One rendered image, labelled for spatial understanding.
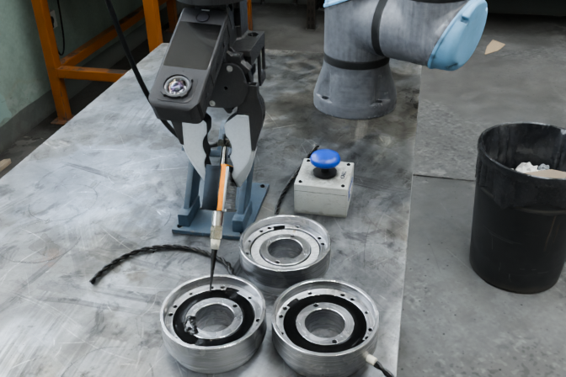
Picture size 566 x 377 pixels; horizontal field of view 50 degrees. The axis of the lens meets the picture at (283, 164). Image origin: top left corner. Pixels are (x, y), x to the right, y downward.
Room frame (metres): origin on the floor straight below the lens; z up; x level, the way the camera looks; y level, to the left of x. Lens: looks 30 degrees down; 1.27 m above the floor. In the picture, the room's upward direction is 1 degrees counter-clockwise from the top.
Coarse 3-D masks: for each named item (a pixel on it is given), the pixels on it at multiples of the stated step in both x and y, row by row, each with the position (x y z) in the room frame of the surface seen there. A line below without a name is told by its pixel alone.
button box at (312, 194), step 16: (304, 160) 0.73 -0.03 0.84; (304, 176) 0.69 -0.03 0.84; (320, 176) 0.68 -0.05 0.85; (336, 176) 0.69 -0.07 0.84; (352, 176) 0.71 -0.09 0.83; (304, 192) 0.67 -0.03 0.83; (320, 192) 0.66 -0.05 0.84; (336, 192) 0.66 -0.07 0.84; (304, 208) 0.67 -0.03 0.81; (320, 208) 0.66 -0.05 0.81; (336, 208) 0.66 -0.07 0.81
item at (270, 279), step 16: (256, 224) 0.59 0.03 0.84; (272, 224) 0.60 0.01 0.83; (288, 224) 0.60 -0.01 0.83; (304, 224) 0.60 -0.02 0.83; (240, 240) 0.56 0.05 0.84; (272, 240) 0.57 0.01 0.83; (288, 240) 0.57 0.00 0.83; (304, 240) 0.57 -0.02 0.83; (320, 240) 0.57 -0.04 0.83; (240, 256) 0.54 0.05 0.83; (272, 256) 0.57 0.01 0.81; (288, 256) 0.57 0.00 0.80; (304, 256) 0.54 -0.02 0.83; (320, 256) 0.54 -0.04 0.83; (256, 272) 0.51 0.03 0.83; (272, 272) 0.50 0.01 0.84; (288, 272) 0.50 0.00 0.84; (304, 272) 0.51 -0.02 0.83; (320, 272) 0.52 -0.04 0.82; (272, 288) 0.51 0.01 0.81
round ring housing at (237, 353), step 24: (192, 288) 0.49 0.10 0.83; (216, 288) 0.49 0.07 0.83; (240, 288) 0.49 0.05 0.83; (168, 312) 0.46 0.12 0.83; (192, 312) 0.45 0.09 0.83; (216, 312) 0.47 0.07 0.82; (240, 312) 0.45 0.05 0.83; (264, 312) 0.44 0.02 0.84; (168, 336) 0.41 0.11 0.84; (216, 336) 0.42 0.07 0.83; (264, 336) 0.43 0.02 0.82; (192, 360) 0.40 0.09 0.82; (216, 360) 0.40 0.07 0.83; (240, 360) 0.40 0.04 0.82
